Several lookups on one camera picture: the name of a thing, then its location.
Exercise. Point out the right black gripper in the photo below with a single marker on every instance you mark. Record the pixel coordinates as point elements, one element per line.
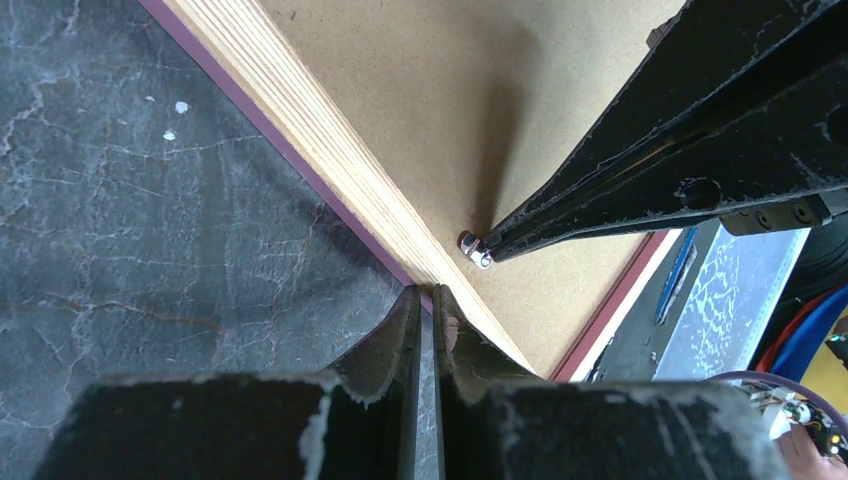
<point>738,104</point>

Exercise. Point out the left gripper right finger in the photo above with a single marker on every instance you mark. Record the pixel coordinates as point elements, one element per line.
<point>498,420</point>

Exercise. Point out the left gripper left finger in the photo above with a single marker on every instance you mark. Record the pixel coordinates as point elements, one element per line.
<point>354,419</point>

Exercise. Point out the brown cardboard backing board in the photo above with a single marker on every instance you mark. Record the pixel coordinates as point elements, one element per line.
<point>470,107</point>

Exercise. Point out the pink wooden picture frame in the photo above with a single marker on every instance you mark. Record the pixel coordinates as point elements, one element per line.
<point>246,54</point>

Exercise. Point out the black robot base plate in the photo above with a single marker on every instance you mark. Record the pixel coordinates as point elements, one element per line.
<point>632,351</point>

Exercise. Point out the metal frame retaining clip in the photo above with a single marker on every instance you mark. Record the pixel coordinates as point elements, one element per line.
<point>474,250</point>

